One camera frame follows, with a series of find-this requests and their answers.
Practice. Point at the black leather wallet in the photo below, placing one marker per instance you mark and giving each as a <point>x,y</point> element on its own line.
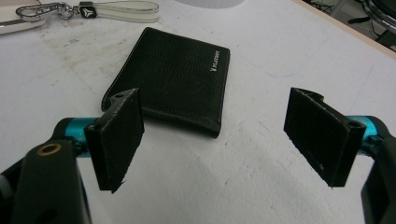
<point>177,77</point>

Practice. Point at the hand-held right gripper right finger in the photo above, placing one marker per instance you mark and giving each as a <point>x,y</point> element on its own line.
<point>320,137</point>

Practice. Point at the chrome metal stand base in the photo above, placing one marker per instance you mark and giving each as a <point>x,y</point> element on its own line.
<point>381,15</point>

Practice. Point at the white round object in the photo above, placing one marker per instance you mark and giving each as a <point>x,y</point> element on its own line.
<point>213,3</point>

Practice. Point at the beige flat object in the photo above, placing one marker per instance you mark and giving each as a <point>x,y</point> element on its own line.
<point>15,18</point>

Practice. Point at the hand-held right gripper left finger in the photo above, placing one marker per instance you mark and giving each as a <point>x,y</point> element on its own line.
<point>116,140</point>

